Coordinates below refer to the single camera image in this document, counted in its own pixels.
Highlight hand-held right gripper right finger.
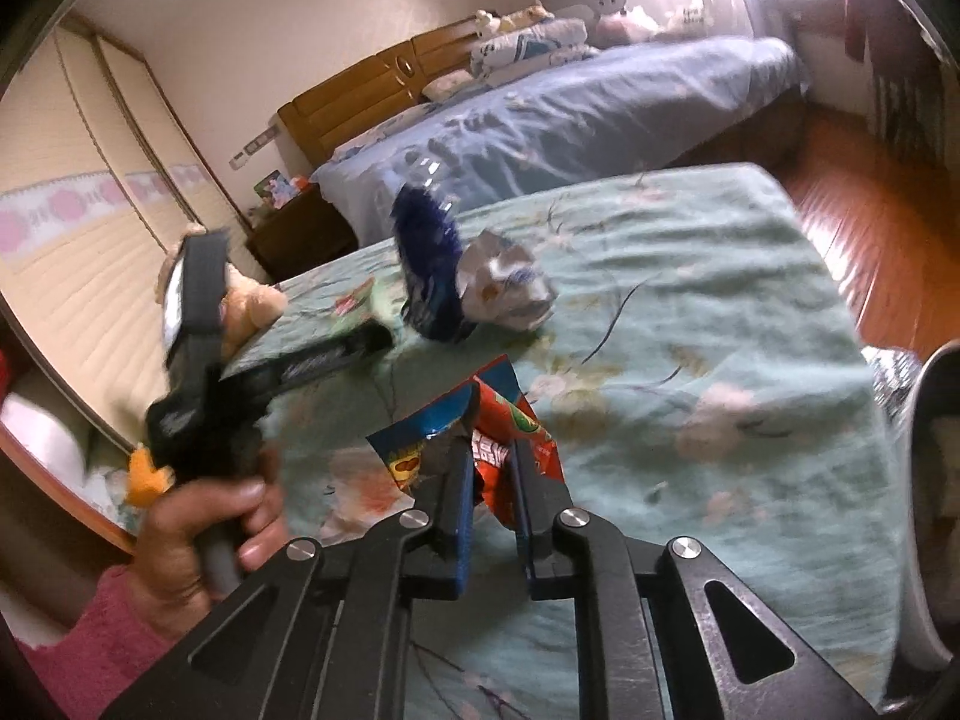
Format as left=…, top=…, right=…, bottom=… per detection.
left=506, top=439, right=875, bottom=720

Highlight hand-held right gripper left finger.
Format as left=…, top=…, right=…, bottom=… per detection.
left=101, top=435, right=481, bottom=720

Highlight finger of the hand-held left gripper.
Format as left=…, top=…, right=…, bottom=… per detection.
left=225, top=322, right=396, bottom=397

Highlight green wrapper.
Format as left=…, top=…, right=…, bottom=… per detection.
left=328, top=277, right=400, bottom=340

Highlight red and blue snack packet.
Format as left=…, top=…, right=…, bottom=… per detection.
left=365, top=355, right=567, bottom=533

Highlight white trash bin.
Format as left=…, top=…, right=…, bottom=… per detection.
left=892, top=341, right=960, bottom=692

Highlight person's left forearm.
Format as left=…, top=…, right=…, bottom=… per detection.
left=15, top=566, right=172, bottom=720

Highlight person's left hand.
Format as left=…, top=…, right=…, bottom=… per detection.
left=135, top=448, right=291, bottom=621

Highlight peach plush toy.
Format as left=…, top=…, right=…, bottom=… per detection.
left=154, top=221, right=291, bottom=359

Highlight small orange object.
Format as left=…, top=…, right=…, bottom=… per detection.
left=124, top=446, right=179, bottom=509

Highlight wooden nightstand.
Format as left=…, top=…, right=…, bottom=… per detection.
left=246, top=184, right=362, bottom=284

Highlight dark blue packet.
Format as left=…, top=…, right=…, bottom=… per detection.
left=390, top=184, right=467, bottom=344

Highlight picture on nightstand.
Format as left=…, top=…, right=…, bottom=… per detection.
left=255, top=169, right=310, bottom=212

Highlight sliding door wardrobe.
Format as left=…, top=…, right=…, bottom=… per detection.
left=0, top=15, right=254, bottom=460

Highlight crumpled silver wrapper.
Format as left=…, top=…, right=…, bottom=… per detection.
left=454, top=231, right=561, bottom=332

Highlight wooden headboard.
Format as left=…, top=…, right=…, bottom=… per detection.
left=277, top=19, right=488, bottom=171

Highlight white pillow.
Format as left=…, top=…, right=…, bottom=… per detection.
left=420, top=67, right=482, bottom=104

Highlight bed with blue sheet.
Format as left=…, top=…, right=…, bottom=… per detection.
left=311, top=37, right=812, bottom=242

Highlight plush toys on headboard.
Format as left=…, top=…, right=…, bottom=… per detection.
left=472, top=0, right=557, bottom=36

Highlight grey baby crib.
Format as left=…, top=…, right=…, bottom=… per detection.
left=559, top=0, right=752, bottom=47

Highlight striped cloth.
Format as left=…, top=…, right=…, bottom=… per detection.
left=868, top=52, right=947, bottom=167

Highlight wall switch panel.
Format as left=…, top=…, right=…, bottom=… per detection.
left=227, top=130, right=280, bottom=171

